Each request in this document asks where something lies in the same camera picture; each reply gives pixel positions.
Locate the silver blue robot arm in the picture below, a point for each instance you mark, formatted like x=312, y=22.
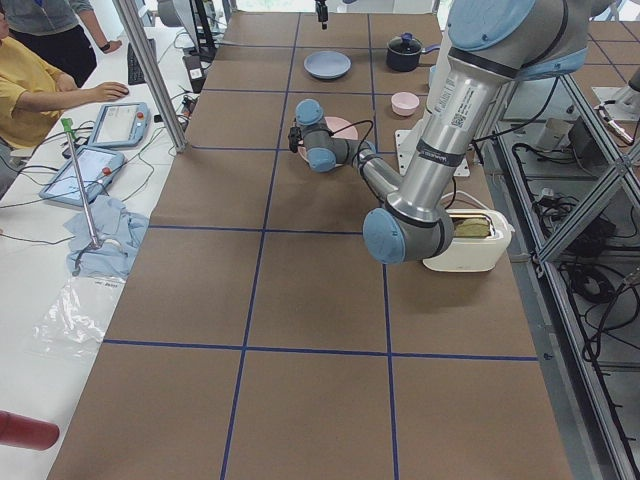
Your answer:
x=492, y=43

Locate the pink bowl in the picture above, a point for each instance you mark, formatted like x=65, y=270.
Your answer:
x=404, y=104

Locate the dark blue pot with lid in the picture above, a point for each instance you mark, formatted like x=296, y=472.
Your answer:
x=405, y=51

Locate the person in yellow shirt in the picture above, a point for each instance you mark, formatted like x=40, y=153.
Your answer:
x=34, y=94

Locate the green grabber stick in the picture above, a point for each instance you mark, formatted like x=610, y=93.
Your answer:
x=95, y=242

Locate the clear plastic bag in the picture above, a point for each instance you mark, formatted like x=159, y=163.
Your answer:
x=75, y=324

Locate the lower teach pendant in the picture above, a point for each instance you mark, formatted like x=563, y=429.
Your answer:
x=98, y=168

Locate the cream toaster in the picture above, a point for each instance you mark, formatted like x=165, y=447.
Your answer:
x=480, y=238

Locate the upper teach pendant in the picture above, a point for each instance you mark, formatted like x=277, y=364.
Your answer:
x=120, y=125

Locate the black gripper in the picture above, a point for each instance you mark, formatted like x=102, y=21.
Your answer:
x=303, y=144

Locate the blue cloth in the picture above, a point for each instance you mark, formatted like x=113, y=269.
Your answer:
x=120, y=233

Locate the red bottle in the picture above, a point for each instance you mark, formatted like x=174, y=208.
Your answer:
x=26, y=432

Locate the standing person in grey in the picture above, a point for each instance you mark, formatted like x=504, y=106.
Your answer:
x=63, y=33

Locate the black keyboard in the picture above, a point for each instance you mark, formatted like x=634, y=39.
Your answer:
x=135, y=73

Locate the teach pendant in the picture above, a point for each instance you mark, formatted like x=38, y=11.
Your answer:
x=120, y=125
x=98, y=168

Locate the aluminium frame post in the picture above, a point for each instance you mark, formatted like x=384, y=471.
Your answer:
x=128, y=14

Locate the blue plate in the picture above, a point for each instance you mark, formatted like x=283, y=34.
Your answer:
x=327, y=65

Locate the pink plate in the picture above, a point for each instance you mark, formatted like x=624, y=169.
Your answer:
x=342, y=128

